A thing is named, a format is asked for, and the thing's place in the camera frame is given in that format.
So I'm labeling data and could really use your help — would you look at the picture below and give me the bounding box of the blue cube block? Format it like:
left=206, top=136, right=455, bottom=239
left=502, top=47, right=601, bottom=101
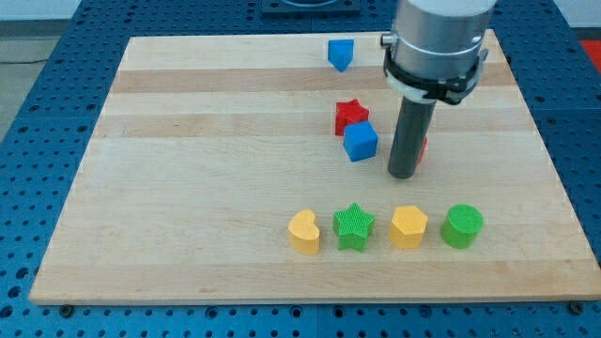
left=343, top=121, right=378, bottom=162

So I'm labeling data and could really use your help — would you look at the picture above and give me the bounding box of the yellow heart block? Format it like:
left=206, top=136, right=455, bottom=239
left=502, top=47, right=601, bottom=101
left=287, top=209, right=320, bottom=254

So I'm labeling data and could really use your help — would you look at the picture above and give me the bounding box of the light wooden board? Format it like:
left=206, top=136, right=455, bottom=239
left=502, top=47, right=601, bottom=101
left=29, top=32, right=600, bottom=305

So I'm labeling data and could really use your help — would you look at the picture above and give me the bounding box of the red star block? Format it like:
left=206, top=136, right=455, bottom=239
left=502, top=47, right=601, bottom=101
left=334, top=99, right=369, bottom=136

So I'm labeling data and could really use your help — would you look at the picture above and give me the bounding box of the green star block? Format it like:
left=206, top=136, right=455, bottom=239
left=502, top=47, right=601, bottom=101
left=332, top=203, right=376, bottom=253

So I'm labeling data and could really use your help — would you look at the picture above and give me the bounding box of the yellow hexagon block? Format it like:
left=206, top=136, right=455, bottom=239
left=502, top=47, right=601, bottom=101
left=389, top=206, right=428, bottom=250

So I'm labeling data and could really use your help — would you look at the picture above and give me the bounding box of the blue triangular prism block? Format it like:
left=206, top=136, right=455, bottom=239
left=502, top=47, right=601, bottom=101
left=328, top=38, right=354, bottom=72

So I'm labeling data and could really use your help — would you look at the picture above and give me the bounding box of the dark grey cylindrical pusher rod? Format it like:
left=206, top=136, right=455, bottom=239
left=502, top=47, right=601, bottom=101
left=388, top=98, right=436, bottom=179

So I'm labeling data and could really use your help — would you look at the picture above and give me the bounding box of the red block behind rod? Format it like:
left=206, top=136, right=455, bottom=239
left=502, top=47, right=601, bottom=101
left=417, top=136, right=428, bottom=164

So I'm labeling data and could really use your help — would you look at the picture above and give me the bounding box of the green cylinder block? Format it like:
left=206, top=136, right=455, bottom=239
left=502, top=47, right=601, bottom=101
left=440, top=204, right=484, bottom=249

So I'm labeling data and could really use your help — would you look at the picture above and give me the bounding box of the black bolt front left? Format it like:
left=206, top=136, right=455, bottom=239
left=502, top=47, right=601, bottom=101
left=58, top=304, right=74, bottom=318

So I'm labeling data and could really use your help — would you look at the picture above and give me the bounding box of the black bolt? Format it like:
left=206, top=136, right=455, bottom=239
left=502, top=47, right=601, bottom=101
left=58, top=304, right=74, bottom=318
left=569, top=301, right=585, bottom=315

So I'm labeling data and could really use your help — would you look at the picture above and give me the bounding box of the black bolt front right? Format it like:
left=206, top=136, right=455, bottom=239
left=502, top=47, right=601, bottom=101
left=569, top=301, right=585, bottom=315

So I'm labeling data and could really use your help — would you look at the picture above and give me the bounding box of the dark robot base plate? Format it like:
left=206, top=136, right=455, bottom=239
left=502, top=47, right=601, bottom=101
left=261, top=0, right=361, bottom=16

